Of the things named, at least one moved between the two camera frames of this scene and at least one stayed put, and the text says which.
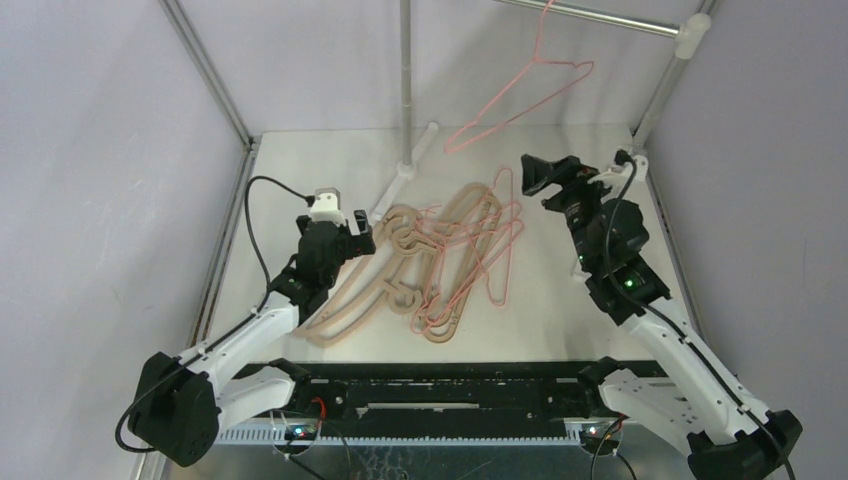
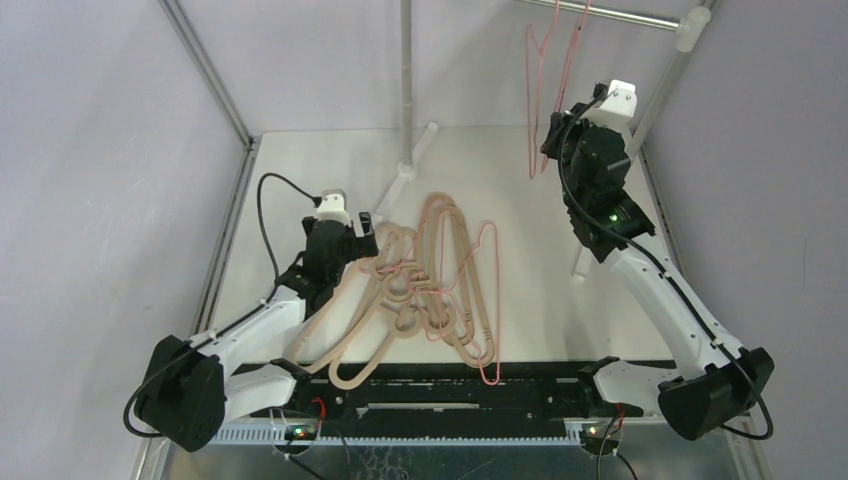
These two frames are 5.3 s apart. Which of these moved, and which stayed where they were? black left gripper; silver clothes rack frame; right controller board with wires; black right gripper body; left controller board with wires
Moved: black right gripper body
Stayed: silver clothes rack frame; black left gripper; left controller board with wires; right controller board with wires
